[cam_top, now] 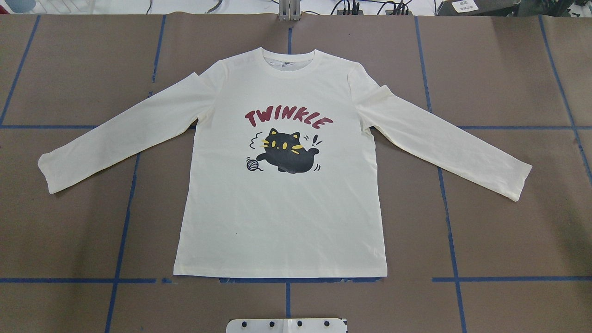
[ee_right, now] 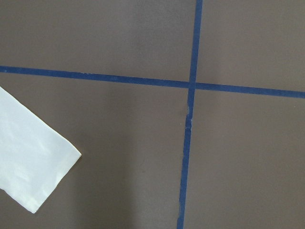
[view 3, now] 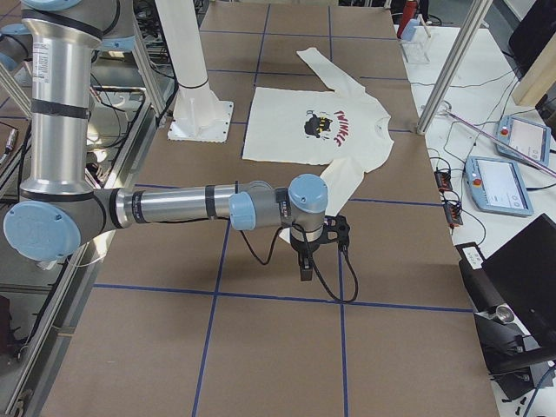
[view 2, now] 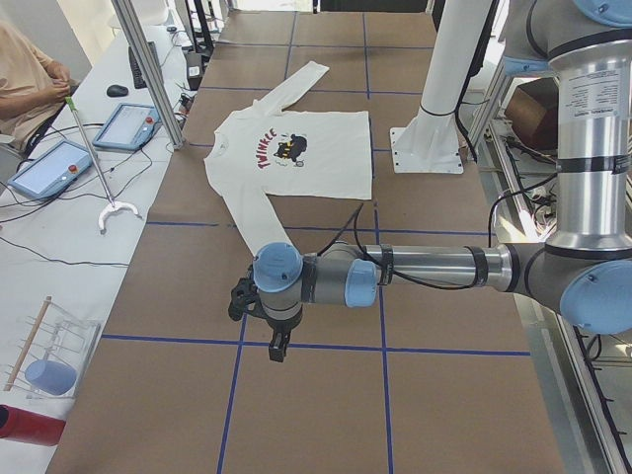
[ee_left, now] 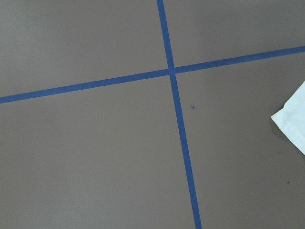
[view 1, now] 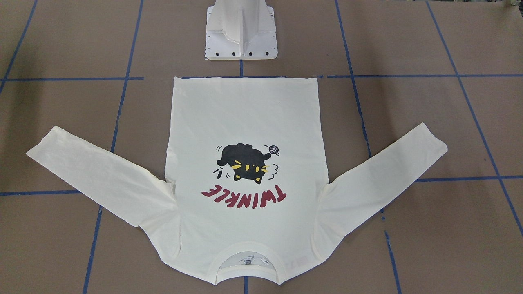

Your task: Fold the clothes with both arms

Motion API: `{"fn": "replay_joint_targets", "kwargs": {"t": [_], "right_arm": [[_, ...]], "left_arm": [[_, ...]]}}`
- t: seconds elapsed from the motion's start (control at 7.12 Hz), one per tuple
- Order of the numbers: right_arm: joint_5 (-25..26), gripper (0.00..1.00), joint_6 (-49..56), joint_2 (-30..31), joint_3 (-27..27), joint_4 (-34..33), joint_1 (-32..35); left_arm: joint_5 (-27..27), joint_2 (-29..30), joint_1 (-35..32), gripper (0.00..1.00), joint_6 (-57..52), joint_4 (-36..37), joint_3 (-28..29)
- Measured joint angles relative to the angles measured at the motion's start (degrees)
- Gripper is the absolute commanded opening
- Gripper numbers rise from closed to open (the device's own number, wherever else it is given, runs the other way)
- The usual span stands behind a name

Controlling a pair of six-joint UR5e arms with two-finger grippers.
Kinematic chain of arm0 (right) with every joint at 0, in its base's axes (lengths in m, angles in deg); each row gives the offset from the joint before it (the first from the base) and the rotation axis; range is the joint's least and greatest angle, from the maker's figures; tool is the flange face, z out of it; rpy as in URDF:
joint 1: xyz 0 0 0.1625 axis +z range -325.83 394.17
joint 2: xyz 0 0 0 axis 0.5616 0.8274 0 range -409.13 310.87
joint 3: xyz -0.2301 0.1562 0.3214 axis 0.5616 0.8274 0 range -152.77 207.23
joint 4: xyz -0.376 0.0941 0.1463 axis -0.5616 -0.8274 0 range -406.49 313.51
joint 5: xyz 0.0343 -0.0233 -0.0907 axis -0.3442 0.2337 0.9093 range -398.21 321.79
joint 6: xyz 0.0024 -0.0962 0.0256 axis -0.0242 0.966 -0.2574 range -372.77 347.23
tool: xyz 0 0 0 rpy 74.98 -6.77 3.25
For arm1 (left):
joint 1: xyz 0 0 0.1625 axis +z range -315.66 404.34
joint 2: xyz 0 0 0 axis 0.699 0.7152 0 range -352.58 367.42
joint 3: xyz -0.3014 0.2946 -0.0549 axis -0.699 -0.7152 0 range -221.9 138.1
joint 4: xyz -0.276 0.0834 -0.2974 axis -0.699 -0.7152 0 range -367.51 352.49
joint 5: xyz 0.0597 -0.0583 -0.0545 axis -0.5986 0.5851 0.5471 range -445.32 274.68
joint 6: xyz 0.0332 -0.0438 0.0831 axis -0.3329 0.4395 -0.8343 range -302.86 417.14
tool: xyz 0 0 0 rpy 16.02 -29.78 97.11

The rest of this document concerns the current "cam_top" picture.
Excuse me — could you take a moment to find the cream long-sleeve cat shirt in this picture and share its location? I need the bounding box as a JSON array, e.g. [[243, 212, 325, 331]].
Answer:
[[38, 47, 531, 278]]

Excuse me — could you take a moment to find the aluminium frame post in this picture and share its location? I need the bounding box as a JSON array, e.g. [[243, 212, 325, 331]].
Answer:
[[277, 0, 302, 21]]

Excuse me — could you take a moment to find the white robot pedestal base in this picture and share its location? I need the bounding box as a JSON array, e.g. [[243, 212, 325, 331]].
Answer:
[[226, 318, 348, 333]]

